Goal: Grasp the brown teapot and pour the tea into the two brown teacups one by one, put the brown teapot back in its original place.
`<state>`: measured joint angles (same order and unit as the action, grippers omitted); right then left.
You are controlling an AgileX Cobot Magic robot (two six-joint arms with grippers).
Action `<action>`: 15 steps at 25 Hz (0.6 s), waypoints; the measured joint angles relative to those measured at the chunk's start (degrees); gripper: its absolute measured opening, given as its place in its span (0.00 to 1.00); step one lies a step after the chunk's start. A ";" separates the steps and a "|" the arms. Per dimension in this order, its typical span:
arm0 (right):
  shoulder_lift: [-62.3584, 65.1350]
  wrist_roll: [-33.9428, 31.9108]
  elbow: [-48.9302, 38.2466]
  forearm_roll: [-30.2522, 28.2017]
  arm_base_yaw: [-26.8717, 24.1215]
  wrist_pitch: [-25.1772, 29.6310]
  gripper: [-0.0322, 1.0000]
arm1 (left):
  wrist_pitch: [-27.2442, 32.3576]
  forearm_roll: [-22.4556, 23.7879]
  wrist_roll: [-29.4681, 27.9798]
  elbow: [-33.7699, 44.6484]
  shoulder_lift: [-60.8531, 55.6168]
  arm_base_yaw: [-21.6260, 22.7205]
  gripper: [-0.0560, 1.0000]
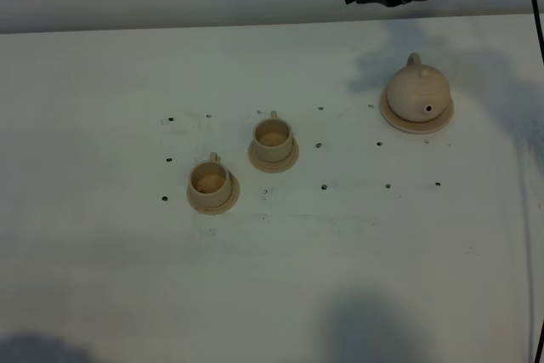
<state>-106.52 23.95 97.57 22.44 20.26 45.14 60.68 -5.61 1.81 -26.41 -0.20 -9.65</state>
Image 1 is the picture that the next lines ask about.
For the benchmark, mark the tan teacup near centre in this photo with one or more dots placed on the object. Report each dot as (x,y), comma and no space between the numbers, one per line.
(273,139)

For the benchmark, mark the tan saucer near centre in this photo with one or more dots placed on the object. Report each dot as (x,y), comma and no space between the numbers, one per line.
(273,167)

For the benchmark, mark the round tan teapot coaster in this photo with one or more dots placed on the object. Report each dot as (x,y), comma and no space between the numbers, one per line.
(405,126)

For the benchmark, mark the tan saucer front left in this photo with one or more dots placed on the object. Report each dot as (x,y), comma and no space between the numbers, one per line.
(222,208)

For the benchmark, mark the tan ceramic teapot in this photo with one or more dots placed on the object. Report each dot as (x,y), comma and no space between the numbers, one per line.
(418,93)

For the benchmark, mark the tan teacup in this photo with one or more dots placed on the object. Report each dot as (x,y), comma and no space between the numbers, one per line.
(209,184)
(273,139)

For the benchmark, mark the tan teacup front left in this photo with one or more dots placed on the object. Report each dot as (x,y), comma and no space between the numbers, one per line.
(209,184)

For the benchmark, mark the tan saucer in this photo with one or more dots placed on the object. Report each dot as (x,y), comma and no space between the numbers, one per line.
(273,167)
(222,208)

